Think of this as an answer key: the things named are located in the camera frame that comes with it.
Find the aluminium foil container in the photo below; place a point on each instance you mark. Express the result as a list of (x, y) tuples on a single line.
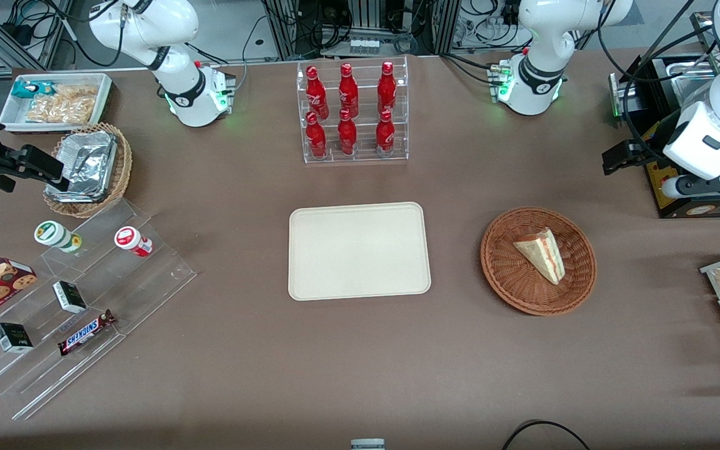
[(85, 164)]

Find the red lid white cup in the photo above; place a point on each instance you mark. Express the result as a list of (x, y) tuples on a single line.
[(131, 240)]

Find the triangle sandwich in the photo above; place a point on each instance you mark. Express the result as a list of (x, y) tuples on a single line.
[(546, 255)]

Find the red cola bottle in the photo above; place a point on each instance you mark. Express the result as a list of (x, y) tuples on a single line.
[(385, 136), (347, 136), (387, 89), (317, 94), (316, 139), (348, 92)]

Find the brown wicker basket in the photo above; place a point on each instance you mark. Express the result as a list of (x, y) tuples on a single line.
[(510, 281)]

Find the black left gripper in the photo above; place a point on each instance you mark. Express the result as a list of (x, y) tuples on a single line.
[(655, 142)]

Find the beige plastic tray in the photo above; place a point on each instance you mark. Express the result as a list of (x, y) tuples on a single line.
[(360, 251)]

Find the clear acrylic bottle rack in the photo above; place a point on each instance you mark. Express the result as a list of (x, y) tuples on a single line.
[(366, 134)]

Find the tan wicker basket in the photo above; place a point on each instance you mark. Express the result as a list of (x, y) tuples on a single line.
[(121, 169)]

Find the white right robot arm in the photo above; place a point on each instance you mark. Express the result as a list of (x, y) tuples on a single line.
[(191, 94)]

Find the clear acrylic step shelf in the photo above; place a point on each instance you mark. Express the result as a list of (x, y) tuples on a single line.
[(129, 287)]

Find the white power strip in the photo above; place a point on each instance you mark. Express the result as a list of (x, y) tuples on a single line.
[(364, 45)]

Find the white rectangular snack bin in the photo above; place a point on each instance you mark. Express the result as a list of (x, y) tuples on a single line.
[(10, 115)]

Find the clear bag of crackers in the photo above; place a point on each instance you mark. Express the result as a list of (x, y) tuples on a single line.
[(63, 105)]

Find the teal snack packet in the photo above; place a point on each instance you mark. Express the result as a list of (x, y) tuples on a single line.
[(25, 89)]

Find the green lid white cup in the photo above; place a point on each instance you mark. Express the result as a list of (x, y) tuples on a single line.
[(54, 235)]

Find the small grey device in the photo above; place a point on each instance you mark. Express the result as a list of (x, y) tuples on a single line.
[(367, 444)]

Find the Snickers chocolate bar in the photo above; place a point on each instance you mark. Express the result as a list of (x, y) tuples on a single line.
[(85, 332)]

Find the black appliance with steel tray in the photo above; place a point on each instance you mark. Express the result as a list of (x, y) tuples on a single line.
[(679, 206)]

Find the small black carton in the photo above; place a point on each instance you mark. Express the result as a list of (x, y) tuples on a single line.
[(12, 337), (70, 297)]

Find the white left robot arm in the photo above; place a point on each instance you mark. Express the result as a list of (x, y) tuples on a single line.
[(541, 44)]

